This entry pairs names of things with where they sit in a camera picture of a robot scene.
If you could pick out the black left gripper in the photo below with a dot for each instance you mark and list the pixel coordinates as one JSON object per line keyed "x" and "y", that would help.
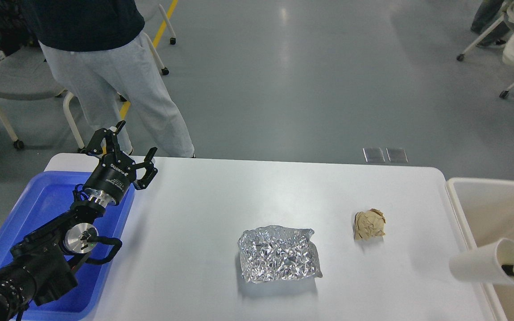
{"x": 116, "y": 171}

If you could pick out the white paper cup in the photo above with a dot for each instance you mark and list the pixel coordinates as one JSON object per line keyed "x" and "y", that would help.
{"x": 484, "y": 264}

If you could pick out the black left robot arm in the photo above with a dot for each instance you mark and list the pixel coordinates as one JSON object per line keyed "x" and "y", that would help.
{"x": 45, "y": 262}

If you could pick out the beige plastic bin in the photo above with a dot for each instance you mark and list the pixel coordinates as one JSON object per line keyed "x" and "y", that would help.
{"x": 484, "y": 209}

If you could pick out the white chair with wheels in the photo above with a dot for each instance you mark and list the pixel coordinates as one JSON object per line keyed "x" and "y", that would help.
{"x": 148, "y": 9}

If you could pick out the person in grey trousers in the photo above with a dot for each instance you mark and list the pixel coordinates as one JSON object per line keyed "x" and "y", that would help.
{"x": 97, "y": 50}

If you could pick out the grey office chair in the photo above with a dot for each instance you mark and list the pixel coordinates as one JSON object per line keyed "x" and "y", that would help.
{"x": 25, "y": 75}

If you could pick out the crumpled brown paper ball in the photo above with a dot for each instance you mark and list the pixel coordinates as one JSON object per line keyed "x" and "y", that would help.
{"x": 369, "y": 224}

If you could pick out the metal floor plate right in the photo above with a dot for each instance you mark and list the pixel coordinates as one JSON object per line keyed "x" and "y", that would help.
{"x": 397, "y": 155}

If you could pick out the metal floor plate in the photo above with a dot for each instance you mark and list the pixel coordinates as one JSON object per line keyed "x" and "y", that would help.
{"x": 397, "y": 155}
{"x": 374, "y": 155}

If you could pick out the metal floor plate left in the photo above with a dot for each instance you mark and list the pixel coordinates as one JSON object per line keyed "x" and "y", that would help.
{"x": 374, "y": 155}

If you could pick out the crumpled aluminium foil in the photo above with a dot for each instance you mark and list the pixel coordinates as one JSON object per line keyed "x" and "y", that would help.
{"x": 275, "y": 253}

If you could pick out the seated person right background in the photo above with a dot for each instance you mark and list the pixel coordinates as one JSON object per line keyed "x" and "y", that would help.
{"x": 486, "y": 15}

